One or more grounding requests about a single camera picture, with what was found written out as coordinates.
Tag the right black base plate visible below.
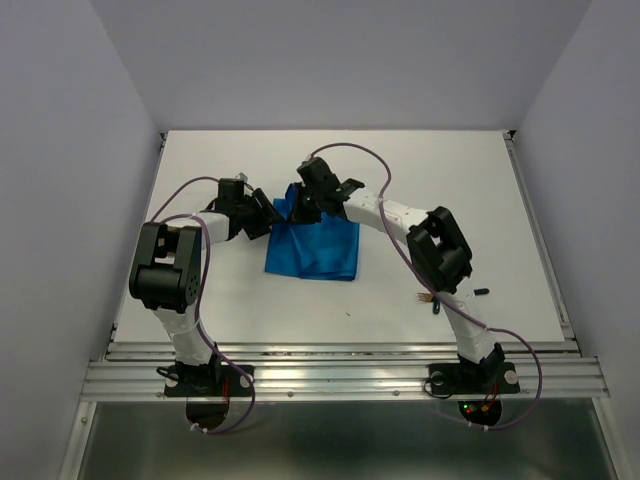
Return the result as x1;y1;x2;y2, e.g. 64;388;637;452
427;362;520;397

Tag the gold fork green handle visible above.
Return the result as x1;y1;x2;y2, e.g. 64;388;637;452
414;287;490;304

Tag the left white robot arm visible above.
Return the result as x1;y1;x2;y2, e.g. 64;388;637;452
129;178;283;397

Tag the blue cloth napkin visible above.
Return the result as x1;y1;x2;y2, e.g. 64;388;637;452
264;213;360;281

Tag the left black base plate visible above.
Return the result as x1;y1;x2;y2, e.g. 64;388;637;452
157;364;251;398

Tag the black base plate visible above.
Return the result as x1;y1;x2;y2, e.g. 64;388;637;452
157;364;251;398
427;362;520;397

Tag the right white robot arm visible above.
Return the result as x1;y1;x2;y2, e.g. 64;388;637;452
290;157;505;390

